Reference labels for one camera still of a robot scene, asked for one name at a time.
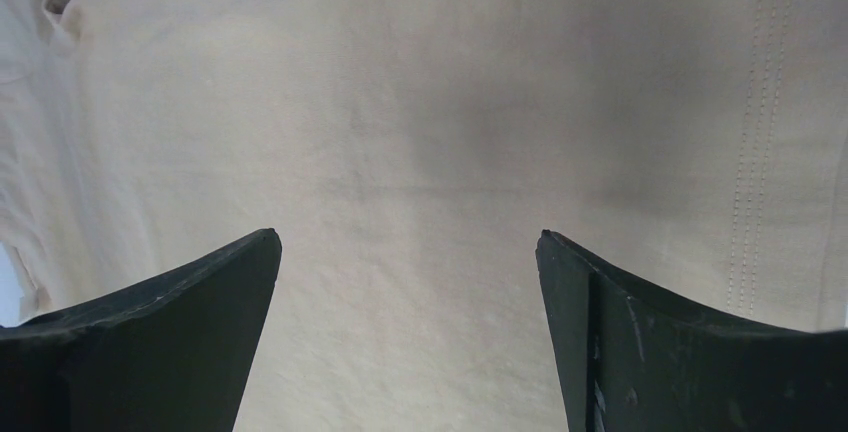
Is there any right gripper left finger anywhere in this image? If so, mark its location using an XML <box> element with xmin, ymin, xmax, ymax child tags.
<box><xmin>1</xmin><ymin>229</ymin><xmax>282</xmax><ymax>431</ymax></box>

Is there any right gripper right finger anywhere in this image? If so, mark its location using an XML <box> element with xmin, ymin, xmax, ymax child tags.
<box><xmin>536</xmin><ymin>230</ymin><xmax>847</xmax><ymax>432</ymax></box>

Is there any beige t shirt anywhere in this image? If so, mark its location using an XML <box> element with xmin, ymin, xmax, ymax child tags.
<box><xmin>1</xmin><ymin>0</ymin><xmax>847</xmax><ymax>431</ymax></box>

